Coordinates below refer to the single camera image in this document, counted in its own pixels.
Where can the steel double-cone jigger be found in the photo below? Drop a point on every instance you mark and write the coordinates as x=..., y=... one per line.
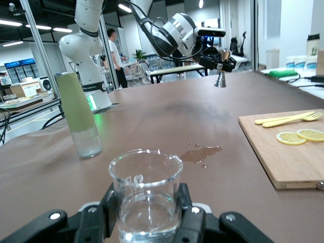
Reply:
x=220, y=79

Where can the small liquid puddle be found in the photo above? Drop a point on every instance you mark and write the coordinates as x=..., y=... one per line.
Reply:
x=200, y=153

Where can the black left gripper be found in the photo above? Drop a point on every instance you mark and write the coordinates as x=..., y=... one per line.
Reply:
x=205, y=48

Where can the yellow lemon slice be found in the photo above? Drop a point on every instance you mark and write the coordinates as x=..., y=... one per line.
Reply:
x=289, y=138
x=312, y=135

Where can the green cloth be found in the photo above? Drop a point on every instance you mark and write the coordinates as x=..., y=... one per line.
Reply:
x=282, y=73

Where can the wooden cutting board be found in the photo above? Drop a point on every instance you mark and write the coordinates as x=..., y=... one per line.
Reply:
x=291, y=164

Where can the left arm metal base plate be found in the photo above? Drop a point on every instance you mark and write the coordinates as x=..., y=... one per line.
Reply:
x=108, y=107

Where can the long white bench table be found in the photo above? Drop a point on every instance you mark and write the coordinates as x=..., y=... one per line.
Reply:
x=174, y=70

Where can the brown table cover sheet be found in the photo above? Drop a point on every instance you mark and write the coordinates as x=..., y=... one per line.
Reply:
x=152, y=121

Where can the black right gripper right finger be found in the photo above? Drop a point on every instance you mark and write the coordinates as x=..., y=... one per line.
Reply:
x=200, y=227

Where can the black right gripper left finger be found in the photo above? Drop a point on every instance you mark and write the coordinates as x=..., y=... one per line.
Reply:
x=83, y=225

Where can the white washing machine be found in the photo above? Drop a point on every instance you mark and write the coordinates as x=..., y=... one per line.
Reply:
x=45, y=84

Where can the glass bottle with green sleeve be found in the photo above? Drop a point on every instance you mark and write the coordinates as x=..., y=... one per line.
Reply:
x=76, y=106

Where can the green potted plant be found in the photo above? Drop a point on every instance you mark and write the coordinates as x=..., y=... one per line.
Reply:
x=139, y=54

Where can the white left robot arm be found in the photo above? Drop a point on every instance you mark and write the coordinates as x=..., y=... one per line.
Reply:
x=83, y=58

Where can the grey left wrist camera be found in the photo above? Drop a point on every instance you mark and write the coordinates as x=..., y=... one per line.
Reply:
x=211, y=32

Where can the slanted aluminium post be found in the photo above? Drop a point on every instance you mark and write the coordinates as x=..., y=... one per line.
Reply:
x=38, y=50

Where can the yellow plastic fork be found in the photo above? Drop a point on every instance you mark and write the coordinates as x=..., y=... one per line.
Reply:
x=283, y=122

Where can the ceiling light strip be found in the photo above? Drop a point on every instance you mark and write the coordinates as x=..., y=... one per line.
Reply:
x=10, y=23
x=38, y=27
x=62, y=30

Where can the clear glass measuring beaker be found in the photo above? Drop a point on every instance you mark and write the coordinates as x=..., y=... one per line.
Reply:
x=146, y=177

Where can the person in white shirt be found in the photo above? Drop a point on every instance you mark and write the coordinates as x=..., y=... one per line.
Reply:
x=116, y=55

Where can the white bottle with dark cap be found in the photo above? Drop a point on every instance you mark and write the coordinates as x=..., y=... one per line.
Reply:
x=313, y=45

